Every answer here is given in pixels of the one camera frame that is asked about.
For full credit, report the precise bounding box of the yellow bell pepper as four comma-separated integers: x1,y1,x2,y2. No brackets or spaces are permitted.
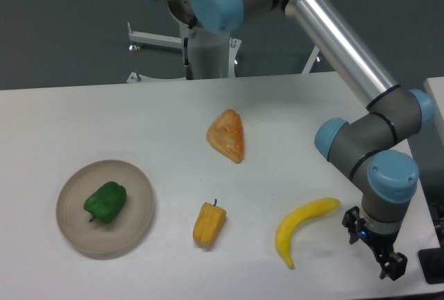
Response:
192,199,227,247

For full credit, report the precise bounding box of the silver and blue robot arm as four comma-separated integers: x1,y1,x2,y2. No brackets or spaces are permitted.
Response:
151,0,435,280

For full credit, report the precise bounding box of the beige round plate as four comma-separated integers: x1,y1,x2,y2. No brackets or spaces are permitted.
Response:
56,160,155,259

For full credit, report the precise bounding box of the yellow banana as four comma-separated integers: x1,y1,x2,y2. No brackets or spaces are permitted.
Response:
275,197,341,269

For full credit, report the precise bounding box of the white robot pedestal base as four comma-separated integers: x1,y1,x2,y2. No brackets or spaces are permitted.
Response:
128,1,325,82

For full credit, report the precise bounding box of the green bell pepper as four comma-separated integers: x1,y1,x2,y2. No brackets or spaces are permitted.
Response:
83,181,127,224

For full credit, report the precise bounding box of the orange triangular bread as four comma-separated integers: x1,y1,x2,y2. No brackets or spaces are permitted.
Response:
206,109,244,164

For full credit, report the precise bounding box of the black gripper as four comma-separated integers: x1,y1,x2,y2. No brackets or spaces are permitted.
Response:
342,206,407,281

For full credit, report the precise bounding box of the white side table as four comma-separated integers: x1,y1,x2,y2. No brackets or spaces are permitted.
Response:
425,77,444,136

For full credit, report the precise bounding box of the black cable on pedestal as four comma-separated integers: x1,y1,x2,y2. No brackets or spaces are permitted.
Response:
182,18,198,80

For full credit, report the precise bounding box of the black device at table edge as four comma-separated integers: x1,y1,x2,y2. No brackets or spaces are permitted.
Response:
418,248,443,285

